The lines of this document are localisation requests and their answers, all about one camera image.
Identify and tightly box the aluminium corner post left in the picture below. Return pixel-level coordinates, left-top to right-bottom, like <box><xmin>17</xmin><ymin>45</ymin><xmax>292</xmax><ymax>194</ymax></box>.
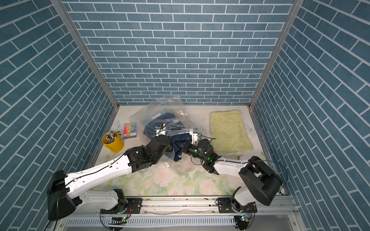
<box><xmin>50</xmin><ymin>0</ymin><xmax>119</xmax><ymax>110</ymax></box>

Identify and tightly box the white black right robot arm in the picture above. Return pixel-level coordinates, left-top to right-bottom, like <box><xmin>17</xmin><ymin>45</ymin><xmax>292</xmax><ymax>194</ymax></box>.
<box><xmin>181</xmin><ymin>139</ymin><xmax>283</xmax><ymax>213</ymax></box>

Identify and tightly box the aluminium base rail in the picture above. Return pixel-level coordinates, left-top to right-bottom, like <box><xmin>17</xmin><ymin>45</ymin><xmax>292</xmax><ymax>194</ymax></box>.
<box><xmin>56</xmin><ymin>196</ymin><xmax>305</xmax><ymax>231</ymax></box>

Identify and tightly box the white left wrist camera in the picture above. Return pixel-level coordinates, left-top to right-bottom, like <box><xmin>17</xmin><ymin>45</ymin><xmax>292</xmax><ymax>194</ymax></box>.
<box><xmin>155</xmin><ymin>122</ymin><xmax>165</xmax><ymax>136</ymax></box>

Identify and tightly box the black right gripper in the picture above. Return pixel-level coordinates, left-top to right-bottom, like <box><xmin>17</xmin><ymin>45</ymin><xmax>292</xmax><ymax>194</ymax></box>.
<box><xmin>175</xmin><ymin>141</ymin><xmax>209</xmax><ymax>163</ymax></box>

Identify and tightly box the pale yellow fleece blanket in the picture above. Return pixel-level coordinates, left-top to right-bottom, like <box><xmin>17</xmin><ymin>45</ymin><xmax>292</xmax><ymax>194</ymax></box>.
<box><xmin>210</xmin><ymin>110</ymin><xmax>253</xmax><ymax>154</ymax></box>

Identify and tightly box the pencils bundle in cup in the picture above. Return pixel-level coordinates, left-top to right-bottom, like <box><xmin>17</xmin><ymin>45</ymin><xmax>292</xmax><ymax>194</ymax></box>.
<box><xmin>104</xmin><ymin>131</ymin><xmax>118</xmax><ymax>144</ymax></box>

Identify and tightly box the navy blue star blanket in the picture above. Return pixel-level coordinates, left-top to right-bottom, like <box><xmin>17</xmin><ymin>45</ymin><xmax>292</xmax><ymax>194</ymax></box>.
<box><xmin>143</xmin><ymin>113</ymin><xmax>191</xmax><ymax>162</ymax></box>

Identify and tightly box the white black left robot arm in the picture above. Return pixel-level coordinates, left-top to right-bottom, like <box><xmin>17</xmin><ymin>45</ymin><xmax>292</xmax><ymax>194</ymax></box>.
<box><xmin>47</xmin><ymin>135</ymin><xmax>173</xmax><ymax>221</ymax></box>

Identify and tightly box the highlighter pen pack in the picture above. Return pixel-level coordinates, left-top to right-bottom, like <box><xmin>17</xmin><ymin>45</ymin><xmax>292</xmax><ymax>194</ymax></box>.
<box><xmin>122</xmin><ymin>123</ymin><xmax>137</xmax><ymax>140</ymax></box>

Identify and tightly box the clear plastic vacuum bag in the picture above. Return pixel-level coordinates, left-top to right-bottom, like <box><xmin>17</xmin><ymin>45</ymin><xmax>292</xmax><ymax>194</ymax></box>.
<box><xmin>129</xmin><ymin>95</ymin><xmax>205</xmax><ymax>176</ymax></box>

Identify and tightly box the yellow pen cup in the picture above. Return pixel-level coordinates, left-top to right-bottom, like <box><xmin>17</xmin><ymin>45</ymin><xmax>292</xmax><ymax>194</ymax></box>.
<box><xmin>102</xmin><ymin>132</ymin><xmax>124</xmax><ymax>153</ymax></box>

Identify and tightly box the aluminium corner post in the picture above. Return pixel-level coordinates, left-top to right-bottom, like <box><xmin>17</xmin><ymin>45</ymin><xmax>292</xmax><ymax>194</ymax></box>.
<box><xmin>50</xmin><ymin>0</ymin><xmax>119</xmax><ymax>110</ymax></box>
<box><xmin>249</xmin><ymin>0</ymin><xmax>304</xmax><ymax>109</ymax></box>

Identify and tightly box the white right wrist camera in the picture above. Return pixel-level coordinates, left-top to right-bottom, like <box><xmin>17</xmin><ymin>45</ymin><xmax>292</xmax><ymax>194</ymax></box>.
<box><xmin>189</xmin><ymin>129</ymin><xmax>201</xmax><ymax>144</ymax></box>

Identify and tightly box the aluminium corner post right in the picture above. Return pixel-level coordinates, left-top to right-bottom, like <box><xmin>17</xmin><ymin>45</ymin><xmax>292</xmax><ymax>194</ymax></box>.
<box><xmin>249</xmin><ymin>0</ymin><xmax>304</xmax><ymax>109</ymax></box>

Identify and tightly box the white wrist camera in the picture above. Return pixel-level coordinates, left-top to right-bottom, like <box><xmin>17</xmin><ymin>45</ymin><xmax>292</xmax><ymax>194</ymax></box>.
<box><xmin>189</xmin><ymin>129</ymin><xmax>201</xmax><ymax>144</ymax></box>
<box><xmin>155</xmin><ymin>122</ymin><xmax>165</xmax><ymax>136</ymax></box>

